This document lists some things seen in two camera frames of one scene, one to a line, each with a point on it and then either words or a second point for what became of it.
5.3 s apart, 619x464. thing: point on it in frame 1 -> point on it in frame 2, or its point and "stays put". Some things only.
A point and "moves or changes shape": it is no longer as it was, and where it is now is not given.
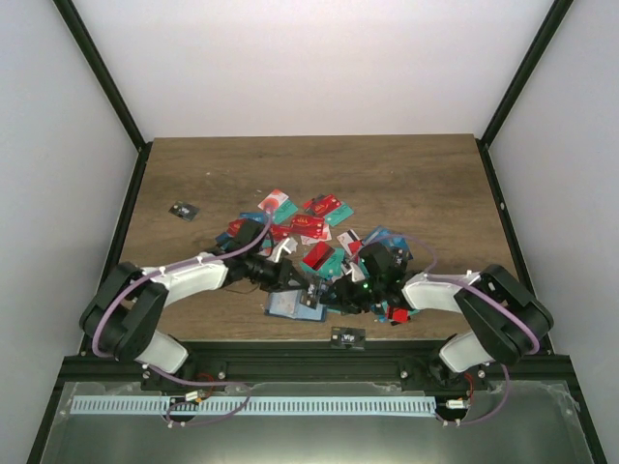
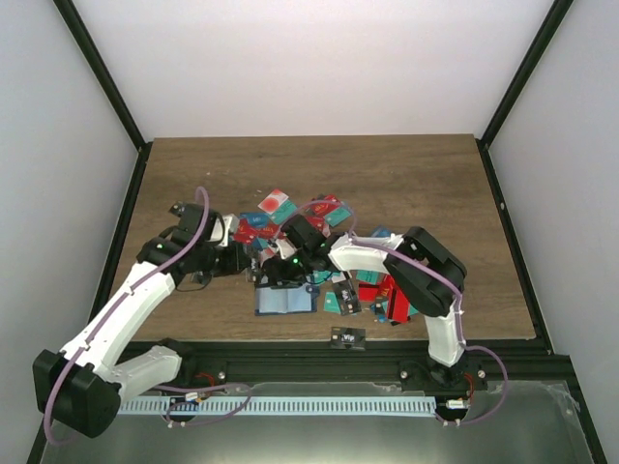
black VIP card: (347, 337) stays put
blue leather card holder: (287, 304) moves or changes shape
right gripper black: (344, 298) -> (278, 274)
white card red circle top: (272, 201) stays put
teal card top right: (338, 216) stays put
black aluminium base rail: (378, 362) stays put
